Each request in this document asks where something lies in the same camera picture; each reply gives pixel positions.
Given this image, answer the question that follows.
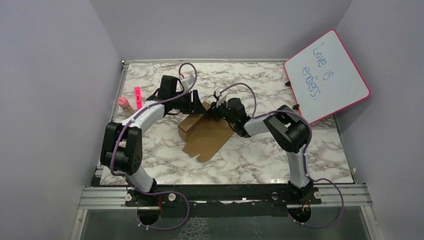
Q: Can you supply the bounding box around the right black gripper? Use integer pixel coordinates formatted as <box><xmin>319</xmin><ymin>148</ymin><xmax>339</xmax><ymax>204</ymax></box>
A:
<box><xmin>207</xmin><ymin>98</ymin><xmax>237</xmax><ymax>126</ymax></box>

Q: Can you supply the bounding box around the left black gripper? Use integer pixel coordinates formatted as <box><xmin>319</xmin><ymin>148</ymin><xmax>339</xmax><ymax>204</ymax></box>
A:
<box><xmin>171</xmin><ymin>89</ymin><xmax>208</xmax><ymax>114</ymax></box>

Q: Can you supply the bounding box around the brown cardboard box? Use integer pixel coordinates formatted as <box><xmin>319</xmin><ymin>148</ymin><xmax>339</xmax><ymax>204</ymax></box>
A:
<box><xmin>178</xmin><ymin>114</ymin><xmax>234</xmax><ymax>163</ymax></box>

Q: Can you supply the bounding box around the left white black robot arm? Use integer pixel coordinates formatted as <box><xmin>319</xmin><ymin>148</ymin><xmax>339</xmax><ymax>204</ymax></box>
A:
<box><xmin>100</xmin><ymin>75</ymin><xmax>206</xmax><ymax>206</ymax></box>

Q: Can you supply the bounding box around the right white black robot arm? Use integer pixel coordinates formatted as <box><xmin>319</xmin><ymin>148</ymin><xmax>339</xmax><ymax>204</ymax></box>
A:
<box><xmin>207</xmin><ymin>98</ymin><xmax>313</xmax><ymax>204</ymax></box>

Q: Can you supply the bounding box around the pink highlighter marker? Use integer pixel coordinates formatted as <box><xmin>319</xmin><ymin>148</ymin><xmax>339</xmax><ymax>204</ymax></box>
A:
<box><xmin>134</xmin><ymin>86</ymin><xmax>143</xmax><ymax>110</ymax></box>

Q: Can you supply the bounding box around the small pink capped bottle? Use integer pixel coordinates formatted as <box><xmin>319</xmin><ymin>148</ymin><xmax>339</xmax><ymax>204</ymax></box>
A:
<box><xmin>117</xmin><ymin>97</ymin><xmax>135</xmax><ymax>117</ymax></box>

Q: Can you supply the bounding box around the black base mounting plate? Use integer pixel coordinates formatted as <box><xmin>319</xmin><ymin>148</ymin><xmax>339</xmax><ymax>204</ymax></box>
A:
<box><xmin>124</xmin><ymin>183</ymin><xmax>322</xmax><ymax>218</ymax></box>

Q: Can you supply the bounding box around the pink framed whiteboard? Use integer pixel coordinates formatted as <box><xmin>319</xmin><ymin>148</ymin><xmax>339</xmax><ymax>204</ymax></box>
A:
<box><xmin>284</xmin><ymin>29</ymin><xmax>371</xmax><ymax>123</ymax></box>

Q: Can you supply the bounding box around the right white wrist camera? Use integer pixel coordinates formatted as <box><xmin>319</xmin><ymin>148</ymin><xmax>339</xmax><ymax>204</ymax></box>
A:
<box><xmin>213</xmin><ymin>87</ymin><xmax>228</xmax><ymax>108</ymax></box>

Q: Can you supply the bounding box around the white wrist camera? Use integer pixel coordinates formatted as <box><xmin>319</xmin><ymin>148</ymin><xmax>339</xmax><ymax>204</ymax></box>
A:
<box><xmin>178</xmin><ymin>74</ymin><xmax>195</xmax><ymax>92</ymax></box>
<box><xmin>213</xmin><ymin>87</ymin><xmax>228</xmax><ymax>108</ymax></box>

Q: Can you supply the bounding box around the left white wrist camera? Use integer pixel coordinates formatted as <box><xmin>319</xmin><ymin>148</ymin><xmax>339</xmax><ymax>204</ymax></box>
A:
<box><xmin>178</xmin><ymin>74</ymin><xmax>195</xmax><ymax>92</ymax></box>

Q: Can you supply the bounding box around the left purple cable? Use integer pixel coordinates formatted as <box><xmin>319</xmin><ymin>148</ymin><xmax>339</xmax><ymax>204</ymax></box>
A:
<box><xmin>109</xmin><ymin>62</ymin><xmax>199</xmax><ymax>232</ymax></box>

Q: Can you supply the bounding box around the purple cable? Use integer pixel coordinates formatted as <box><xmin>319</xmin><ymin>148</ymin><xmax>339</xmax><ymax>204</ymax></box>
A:
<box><xmin>218</xmin><ymin>82</ymin><xmax>345</xmax><ymax>229</ymax></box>
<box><xmin>109</xmin><ymin>62</ymin><xmax>199</xmax><ymax>232</ymax></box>

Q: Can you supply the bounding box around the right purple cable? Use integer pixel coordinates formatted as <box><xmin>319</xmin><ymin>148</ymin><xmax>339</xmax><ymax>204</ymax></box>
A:
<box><xmin>218</xmin><ymin>82</ymin><xmax>345</xmax><ymax>229</ymax></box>

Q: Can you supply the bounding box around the aluminium extrusion frame rail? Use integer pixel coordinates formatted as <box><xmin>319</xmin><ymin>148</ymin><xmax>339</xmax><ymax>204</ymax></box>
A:
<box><xmin>78</xmin><ymin>184</ymin><xmax>373</xmax><ymax>210</ymax></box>

